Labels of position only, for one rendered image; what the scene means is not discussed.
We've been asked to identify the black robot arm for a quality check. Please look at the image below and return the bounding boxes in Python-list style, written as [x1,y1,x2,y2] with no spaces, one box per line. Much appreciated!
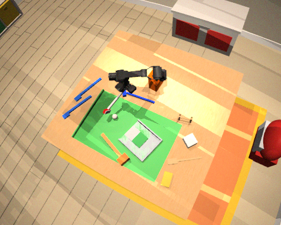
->
[108,66,167,92]

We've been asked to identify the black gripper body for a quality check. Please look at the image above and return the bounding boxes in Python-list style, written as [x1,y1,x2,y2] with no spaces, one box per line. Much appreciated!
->
[121,80,137,94]

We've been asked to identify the white cube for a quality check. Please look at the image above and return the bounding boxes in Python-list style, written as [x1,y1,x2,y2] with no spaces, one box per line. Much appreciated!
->
[183,133,198,149]

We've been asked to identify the green putting mat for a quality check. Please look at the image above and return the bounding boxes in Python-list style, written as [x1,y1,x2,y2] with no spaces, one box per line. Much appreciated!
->
[73,91,182,182]

